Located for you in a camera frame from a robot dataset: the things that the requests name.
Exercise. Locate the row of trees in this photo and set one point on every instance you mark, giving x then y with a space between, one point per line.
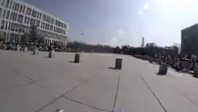
97 48

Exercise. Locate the row of bollards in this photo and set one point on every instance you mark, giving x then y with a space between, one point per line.
118 63

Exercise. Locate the grey paved plaza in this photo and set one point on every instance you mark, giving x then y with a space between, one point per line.
95 82

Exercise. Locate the tree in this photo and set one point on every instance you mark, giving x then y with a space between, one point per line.
32 35

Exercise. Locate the row of parked motorbikes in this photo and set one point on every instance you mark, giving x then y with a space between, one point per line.
180 62

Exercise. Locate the row of parked bicycles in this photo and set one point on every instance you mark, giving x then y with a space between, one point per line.
10 46

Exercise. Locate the large white building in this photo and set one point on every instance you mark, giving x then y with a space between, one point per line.
16 17

